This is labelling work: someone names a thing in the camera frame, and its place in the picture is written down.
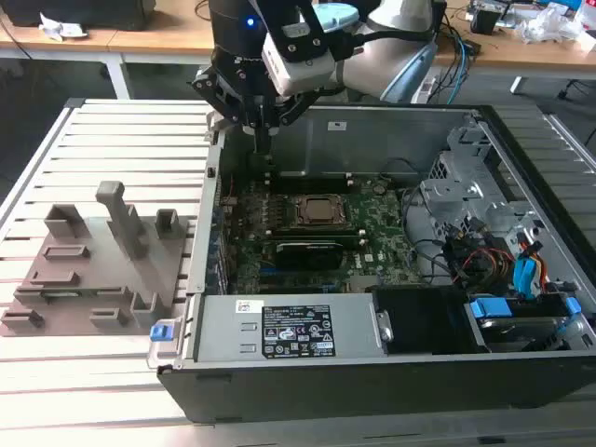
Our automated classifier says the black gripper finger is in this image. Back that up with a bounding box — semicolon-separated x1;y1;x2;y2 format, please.
189;64;266;156
263;88;325;156

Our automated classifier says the green RAM stick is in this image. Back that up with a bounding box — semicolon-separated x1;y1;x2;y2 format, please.
27;289;134;300

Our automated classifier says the light wooden desk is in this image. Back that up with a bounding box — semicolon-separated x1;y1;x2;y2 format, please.
435;0;596;94
0;0;220;102

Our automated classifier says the silver CPU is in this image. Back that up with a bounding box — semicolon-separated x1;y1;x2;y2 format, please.
305;197;345;223

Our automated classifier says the green motherboard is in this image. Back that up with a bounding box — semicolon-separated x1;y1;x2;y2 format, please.
218;179;425;297

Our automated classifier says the black graphics card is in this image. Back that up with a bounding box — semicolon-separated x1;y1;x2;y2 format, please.
273;238;346;271

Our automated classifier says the black box on desk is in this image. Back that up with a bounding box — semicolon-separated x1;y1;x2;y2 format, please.
4;0;155;32

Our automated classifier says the white crumpled paper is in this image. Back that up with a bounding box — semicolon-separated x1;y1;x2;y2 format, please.
39;12;88;42

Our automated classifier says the silver chipset heatsink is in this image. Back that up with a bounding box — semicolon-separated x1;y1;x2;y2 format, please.
347;274;379;295

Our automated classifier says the silver metal drive cage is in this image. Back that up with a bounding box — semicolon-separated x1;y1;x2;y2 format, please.
418;123;546;243

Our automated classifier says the black cup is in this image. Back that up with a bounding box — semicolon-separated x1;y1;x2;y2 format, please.
469;7;503;34

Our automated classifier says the grey plastic parts rack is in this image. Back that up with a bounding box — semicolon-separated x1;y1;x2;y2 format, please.
0;180;196;337

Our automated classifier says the silver power supply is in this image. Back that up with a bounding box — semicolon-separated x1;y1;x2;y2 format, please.
195;293;390;362

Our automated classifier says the black plastic shroud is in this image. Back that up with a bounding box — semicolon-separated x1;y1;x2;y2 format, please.
370;284;481;358

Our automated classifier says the blue case latch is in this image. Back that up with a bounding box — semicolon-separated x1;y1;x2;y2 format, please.
149;320;174;344

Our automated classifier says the hard disk in blue carrier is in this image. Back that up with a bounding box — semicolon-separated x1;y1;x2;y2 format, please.
465;295;583;355

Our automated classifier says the white plastic bag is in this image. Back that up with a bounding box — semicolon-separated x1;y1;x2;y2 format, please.
520;3;596;47

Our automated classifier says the black open PC case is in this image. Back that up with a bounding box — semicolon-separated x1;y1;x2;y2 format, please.
156;104;596;425

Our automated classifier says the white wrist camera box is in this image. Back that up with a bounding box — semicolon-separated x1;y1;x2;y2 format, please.
261;22;337;97

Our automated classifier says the black camera bracket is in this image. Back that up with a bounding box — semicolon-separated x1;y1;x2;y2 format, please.
267;0;327;64

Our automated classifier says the blue hanging cable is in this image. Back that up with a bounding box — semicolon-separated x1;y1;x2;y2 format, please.
445;34;469;106

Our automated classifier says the red orange wire bundle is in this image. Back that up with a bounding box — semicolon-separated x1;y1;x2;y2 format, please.
465;249;516;280

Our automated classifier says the blue flat wire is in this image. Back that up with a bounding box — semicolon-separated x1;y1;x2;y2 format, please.
513;257;537;300

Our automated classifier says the yellow orange wire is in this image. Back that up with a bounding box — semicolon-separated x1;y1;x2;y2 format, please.
534;240;550;293

